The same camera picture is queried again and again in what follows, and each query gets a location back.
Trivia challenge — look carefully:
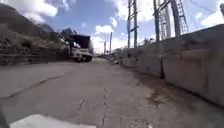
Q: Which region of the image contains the short utility pole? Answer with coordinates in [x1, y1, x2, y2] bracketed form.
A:
[103, 41, 107, 56]

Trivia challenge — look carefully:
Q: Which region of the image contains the white truck with dark box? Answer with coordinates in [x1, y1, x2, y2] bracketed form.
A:
[68, 33, 95, 63]

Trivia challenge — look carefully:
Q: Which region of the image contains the grey concrete road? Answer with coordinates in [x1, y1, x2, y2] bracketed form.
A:
[0, 57, 224, 128]

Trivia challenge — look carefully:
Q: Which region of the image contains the steel lattice pylon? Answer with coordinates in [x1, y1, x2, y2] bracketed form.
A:
[127, 0, 139, 50]
[152, 0, 190, 42]

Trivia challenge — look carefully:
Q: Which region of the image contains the dark green tree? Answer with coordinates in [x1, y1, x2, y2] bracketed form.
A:
[59, 27, 78, 43]

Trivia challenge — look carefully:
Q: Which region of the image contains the dry overgrown hillside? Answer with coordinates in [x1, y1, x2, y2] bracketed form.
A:
[0, 3, 73, 51]

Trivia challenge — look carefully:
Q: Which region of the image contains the grey concrete barrier wall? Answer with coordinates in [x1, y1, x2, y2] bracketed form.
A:
[111, 23, 224, 108]

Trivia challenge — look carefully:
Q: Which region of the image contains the dark stone retaining wall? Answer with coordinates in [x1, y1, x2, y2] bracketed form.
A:
[0, 44, 72, 67]

